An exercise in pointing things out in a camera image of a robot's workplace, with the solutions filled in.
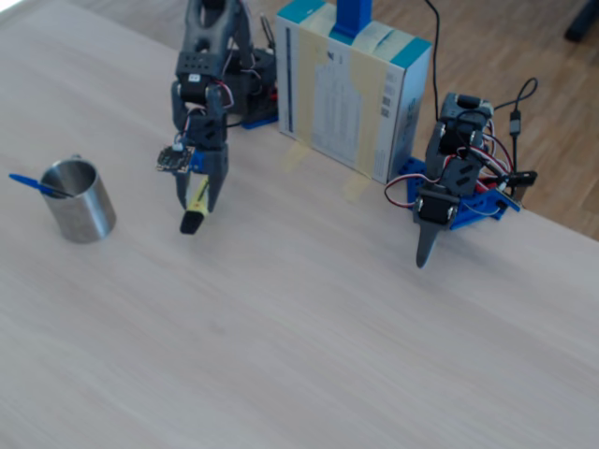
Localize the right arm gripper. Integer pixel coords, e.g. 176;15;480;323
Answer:
175;146;232;215

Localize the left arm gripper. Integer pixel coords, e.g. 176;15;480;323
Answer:
411;184;462;269

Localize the yellow highlighter black cap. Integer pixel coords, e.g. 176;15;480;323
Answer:
180;176;211;235

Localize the silver metal cup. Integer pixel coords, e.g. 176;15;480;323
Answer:
39;152;117;244

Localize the blue capped ballpoint pen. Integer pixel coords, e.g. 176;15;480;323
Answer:
7;173;74;198

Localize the yellow masking tape strip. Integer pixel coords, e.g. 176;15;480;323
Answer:
280;2;341;178
340;21;397;205

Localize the white teal cardboard box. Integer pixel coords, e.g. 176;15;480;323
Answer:
274;0;432;186

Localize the black furniture foot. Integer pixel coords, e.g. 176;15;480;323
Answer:
564;0;599;44

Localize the wrist camera board blue mount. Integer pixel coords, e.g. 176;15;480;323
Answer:
154;143;208;176

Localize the red white servo wire loop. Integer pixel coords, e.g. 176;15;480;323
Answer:
384;175;425;210

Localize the blue right arm base plate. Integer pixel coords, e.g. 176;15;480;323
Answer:
241;114;281;131

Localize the black cable plug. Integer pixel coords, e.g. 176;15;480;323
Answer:
504;170;538;189

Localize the black usb adapter cable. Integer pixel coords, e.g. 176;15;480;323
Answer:
493;77;539;167

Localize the long black power cable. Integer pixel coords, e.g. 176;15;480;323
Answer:
423;0;444;121

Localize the blue camera stand post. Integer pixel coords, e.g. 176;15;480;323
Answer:
329;0;374;46

